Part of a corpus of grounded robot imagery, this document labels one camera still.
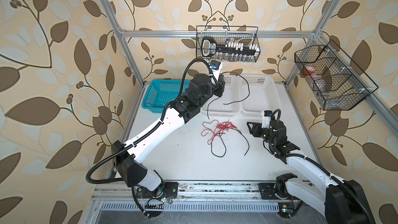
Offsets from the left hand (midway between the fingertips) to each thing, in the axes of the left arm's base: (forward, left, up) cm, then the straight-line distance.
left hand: (223, 73), depth 66 cm
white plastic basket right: (+28, -32, -42) cm, 60 cm away
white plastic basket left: (-3, -5, -18) cm, 19 cm away
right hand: (-7, -19, -31) cm, 37 cm away
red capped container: (+14, -47, -9) cm, 50 cm away
